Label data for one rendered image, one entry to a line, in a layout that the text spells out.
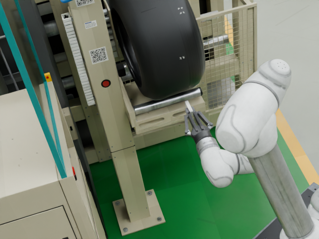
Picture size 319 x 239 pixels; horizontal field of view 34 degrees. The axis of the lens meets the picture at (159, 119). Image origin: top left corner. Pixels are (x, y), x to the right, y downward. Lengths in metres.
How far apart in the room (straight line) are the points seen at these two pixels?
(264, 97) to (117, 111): 1.15
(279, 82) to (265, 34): 2.94
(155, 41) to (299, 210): 0.91
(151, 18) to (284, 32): 2.46
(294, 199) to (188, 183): 1.66
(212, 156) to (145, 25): 0.60
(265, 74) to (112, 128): 1.19
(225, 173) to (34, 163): 0.72
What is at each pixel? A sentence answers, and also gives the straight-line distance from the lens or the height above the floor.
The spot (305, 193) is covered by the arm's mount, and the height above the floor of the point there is 0.74.
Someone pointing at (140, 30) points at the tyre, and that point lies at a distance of 2.16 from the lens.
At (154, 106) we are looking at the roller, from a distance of 2.45.
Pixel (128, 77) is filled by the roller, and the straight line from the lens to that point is 2.67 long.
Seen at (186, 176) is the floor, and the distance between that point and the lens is 3.33.
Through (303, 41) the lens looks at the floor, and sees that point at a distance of 4.39.
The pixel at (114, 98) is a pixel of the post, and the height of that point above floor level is 0.96.
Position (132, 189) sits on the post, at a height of 0.29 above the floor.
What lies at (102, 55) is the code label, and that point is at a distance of 2.31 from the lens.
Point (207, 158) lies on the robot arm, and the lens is 2.05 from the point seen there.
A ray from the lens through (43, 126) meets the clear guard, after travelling 1.57.
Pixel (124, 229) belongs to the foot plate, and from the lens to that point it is 3.11.
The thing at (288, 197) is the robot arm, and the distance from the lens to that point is 1.68.
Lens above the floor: 2.51
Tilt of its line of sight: 42 degrees down
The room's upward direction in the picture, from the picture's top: 10 degrees counter-clockwise
